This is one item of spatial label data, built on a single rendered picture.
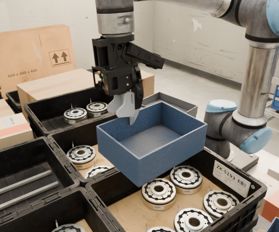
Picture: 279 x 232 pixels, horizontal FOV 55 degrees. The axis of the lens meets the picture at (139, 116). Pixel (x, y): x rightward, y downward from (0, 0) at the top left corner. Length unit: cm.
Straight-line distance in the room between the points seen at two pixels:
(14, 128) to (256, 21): 87
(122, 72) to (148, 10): 416
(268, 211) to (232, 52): 301
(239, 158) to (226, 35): 281
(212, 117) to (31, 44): 287
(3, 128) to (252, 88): 87
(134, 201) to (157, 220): 9
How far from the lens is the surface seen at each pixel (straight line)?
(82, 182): 77
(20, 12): 372
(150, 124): 70
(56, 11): 387
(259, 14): 84
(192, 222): 78
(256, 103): 95
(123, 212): 81
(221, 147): 113
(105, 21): 55
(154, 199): 80
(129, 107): 61
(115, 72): 55
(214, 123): 107
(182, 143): 57
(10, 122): 113
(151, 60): 61
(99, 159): 100
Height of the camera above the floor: 144
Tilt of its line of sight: 29 degrees down
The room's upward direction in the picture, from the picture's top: straight up
